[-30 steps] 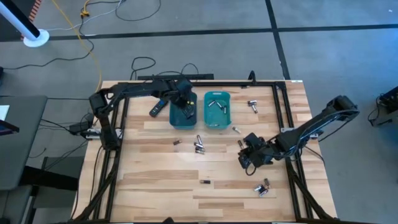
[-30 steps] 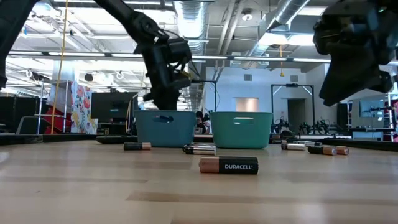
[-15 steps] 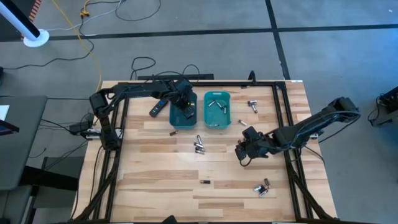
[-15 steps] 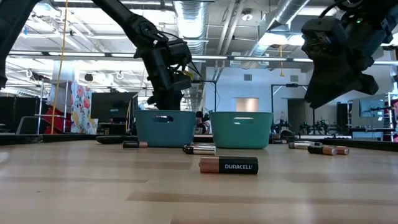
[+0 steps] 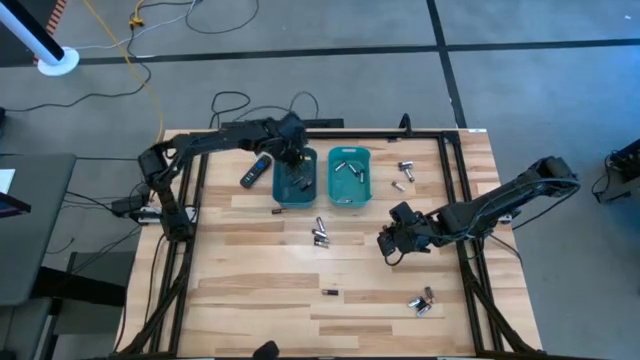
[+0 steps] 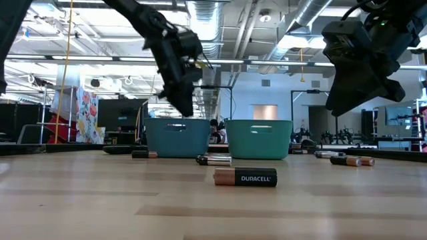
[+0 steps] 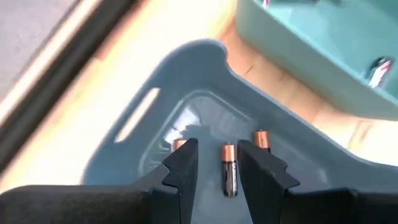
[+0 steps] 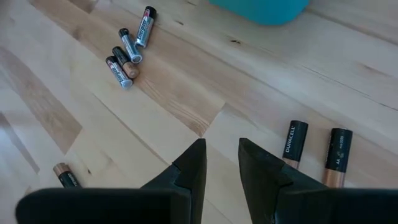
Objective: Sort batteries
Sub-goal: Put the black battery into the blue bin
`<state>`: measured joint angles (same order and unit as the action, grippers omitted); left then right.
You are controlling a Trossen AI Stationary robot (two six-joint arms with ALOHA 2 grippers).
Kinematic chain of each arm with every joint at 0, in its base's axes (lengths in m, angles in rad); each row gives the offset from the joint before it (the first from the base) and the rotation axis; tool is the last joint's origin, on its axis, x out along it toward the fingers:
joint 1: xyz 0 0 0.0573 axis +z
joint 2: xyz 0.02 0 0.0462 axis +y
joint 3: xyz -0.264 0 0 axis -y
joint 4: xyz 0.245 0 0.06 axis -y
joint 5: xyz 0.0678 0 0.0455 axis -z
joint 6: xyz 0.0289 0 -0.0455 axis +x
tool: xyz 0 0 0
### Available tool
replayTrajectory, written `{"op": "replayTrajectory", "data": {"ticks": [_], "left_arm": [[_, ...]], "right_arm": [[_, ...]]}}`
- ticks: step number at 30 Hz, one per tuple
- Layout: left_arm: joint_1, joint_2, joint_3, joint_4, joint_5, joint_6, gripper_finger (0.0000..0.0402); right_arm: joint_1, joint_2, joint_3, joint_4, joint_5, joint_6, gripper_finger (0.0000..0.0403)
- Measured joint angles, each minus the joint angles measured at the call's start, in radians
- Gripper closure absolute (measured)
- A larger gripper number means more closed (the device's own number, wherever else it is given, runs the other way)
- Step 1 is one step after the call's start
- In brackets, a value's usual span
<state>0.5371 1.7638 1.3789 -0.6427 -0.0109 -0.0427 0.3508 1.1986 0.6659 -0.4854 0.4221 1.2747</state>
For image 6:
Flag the black partition wall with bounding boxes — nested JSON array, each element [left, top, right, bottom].
[[0, 103, 51, 145]]

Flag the silver slanted ventilation duct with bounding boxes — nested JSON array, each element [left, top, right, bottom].
[[260, 0, 334, 73]]

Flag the silver spiral ventilation duct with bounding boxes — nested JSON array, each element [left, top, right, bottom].
[[186, 0, 225, 124]]

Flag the blue plastic bin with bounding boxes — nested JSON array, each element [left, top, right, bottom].
[[144, 117, 211, 159]]

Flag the black Roku remote control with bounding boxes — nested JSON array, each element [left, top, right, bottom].
[[102, 145, 149, 155]]

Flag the floral patterned panel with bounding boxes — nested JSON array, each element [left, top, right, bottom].
[[75, 87, 106, 145]]

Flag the person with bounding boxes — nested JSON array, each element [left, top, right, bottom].
[[209, 119, 228, 145]]

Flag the grey door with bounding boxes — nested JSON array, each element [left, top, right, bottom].
[[308, 105, 330, 143]]

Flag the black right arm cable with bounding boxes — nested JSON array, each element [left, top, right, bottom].
[[340, 0, 368, 21]]

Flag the teal green plastic bin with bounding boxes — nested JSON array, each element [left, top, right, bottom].
[[225, 119, 294, 160]]

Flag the short yellow hanging cord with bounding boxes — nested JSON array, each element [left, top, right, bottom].
[[299, 48, 306, 83]]

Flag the bright wall window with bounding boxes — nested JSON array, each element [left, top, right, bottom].
[[252, 104, 279, 121]]

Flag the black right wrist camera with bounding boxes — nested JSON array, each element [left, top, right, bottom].
[[322, 20, 373, 66]]

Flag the grey desk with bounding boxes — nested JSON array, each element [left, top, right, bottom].
[[373, 135, 424, 153]]

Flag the wall screen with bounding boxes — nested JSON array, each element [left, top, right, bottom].
[[385, 105, 414, 127]]

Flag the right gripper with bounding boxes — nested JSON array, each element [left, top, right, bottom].
[[325, 16, 421, 117]]

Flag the black table edge frame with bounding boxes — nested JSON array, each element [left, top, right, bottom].
[[0, 142, 427, 163]]

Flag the long yellow hanging cord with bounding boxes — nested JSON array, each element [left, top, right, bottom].
[[54, 0, 74, 145]]

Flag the grey chair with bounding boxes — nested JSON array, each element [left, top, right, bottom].
[[16, 123, 46, 145]]

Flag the black speaker cabinet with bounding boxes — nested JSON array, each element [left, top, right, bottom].
[[361, 109, 375, 137]]

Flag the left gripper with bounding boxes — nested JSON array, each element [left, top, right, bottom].
[[143, 28, 203, 117]]

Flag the silver metal rack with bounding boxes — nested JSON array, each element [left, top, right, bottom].
[[36, 85, 76, 145]]

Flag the red stairs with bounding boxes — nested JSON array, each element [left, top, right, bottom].
[[46, 115, 77, 145]]

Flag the black monitor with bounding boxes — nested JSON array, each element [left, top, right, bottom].
[[97, 99, 149, 133]]

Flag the overhead LED light bar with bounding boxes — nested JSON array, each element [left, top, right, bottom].
[[0, 53, 427, 71]]

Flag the black metal rig frame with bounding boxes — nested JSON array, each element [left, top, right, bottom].
[[290, 89, 338, 134]]

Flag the white metal shelf rack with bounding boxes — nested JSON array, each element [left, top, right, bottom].
[[415, 98, 427, 153]]

